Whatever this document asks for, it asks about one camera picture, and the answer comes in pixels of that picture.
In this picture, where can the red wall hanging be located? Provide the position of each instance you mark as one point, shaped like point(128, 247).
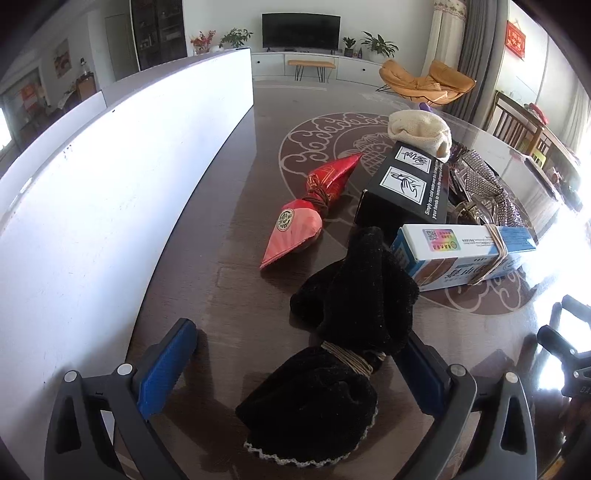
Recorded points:
point(515, 39)

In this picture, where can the large white board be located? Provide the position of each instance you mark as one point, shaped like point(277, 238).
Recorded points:
point(92, 230)

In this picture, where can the cream covered standing air conditioner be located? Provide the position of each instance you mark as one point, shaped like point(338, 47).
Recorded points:
point(445, 32)

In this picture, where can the dark glass display cabinet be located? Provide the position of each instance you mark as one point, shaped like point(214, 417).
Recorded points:
point(157, 32)

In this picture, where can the black velvet lace-trimmed bundle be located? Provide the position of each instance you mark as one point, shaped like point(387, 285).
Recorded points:
point(360, 295)

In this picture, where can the purple toy figure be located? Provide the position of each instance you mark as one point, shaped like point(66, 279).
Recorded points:
point(425, 107)

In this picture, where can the blue and white medicine box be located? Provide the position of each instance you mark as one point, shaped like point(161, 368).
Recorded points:
point(461, 244)

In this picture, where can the small potted plant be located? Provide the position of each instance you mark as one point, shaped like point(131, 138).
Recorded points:
point(348, 46)

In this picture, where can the black television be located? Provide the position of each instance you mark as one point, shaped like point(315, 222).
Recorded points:
point(300, 30)

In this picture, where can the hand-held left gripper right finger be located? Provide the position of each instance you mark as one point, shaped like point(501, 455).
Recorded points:
point(425, 378)

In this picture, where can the brown patterned glass desktop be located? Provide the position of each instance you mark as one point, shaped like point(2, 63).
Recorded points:
point(221, 295)

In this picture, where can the orange bench with metal legs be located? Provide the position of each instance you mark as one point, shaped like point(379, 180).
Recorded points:
point(311, 63)

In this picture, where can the black box with white labels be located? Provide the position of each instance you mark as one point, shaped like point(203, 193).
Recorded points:
point(401, 207)

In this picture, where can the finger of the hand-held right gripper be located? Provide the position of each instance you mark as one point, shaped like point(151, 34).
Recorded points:
point(579, 310)
point(556, 346)

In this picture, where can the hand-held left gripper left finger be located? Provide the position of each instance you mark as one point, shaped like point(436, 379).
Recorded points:
point(168, 364)

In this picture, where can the red door poster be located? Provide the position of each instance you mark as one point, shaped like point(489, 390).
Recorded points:
point(28, 98)

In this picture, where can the red foil package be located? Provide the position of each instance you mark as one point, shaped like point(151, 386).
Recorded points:
point(295, 230)

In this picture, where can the orange lounge chair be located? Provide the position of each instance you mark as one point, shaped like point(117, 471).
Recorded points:
point(415, 81)

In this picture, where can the cream knitted cloth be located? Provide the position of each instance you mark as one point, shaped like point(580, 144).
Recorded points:
point(420, 127)

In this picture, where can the framed wall painting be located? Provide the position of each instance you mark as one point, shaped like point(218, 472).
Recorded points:
point(61, 57)

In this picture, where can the bushy green potted plant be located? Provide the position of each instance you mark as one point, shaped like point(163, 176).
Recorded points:
point(236, 38)

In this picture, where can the silver rhinestone bow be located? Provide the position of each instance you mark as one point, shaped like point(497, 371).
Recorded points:
point(485, 180)

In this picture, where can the white television cabinet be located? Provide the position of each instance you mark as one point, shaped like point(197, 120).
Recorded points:
point(272, 64)

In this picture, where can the wooden chair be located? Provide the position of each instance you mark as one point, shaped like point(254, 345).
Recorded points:
point(505, 120)

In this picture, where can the white sheer curtain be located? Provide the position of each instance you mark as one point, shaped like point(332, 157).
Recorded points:
point(577, 124)

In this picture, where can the red flower arrangement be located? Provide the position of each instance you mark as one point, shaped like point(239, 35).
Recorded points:
point(202, 42)

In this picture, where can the grey curtain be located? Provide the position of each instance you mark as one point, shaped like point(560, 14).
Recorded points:
point(480, 37)

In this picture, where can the large leafy potted plant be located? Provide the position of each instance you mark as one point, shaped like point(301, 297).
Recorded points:
point(378, 45)

